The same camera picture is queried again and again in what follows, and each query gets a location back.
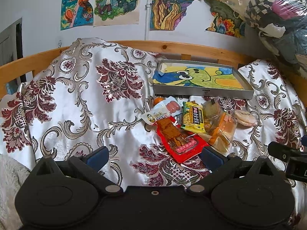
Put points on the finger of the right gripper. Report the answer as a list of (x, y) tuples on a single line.
[(281, 152)]

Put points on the floral satin sofa cover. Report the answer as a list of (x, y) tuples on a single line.
[(94, 93)]

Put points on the chibi boy poster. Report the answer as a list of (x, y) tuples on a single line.
[(116, 12)]

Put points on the anime girl poster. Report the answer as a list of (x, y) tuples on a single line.
[(76, 13)]

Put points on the plastic bag of clothes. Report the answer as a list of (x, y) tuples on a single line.
[(281, 27)]

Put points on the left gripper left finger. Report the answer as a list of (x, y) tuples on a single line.
[(87, 168)]

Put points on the orange cake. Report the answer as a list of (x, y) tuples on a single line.
[(220, 126)]

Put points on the swirly colourful poster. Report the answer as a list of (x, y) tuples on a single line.
[(167, 14)]

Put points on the orange mandarin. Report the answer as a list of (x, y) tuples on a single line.
[(157, 100)]

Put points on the grey tray with cartoon drawing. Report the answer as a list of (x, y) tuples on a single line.
[(195, 78)]

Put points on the white fluffy blanket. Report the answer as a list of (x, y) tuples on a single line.
[(13, 175)]

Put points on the red spicy snack packet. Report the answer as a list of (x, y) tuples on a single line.
[(182, 145)]

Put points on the yellow green snack packet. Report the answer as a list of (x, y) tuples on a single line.
[(193, 118)]

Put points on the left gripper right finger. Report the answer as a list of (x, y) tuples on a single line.
[(222, 168)]

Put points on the white wall pipe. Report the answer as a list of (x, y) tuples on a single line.
[(147, 18)]

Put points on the pink sausage pack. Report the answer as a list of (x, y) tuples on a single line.
[(163, 109)]

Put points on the round rice cracker pack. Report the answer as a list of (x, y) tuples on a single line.
[(245, 118)]

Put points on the wooden sofa frame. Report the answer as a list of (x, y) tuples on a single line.
[(40, 61)]

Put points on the torn flower poster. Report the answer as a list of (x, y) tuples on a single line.
[(225, 20)]

